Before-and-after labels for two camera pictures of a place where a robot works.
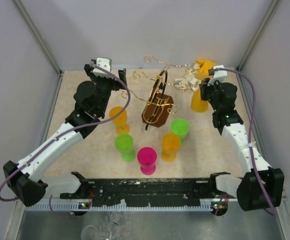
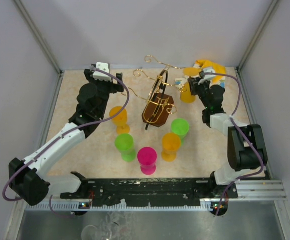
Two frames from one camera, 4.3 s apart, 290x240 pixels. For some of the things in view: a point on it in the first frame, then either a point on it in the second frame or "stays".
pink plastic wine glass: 147,157 stays
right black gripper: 205,87 to 194,85
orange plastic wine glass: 198,105 to 186,96
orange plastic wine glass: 171,143 stays
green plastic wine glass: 181,126 stays
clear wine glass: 90,232 stays
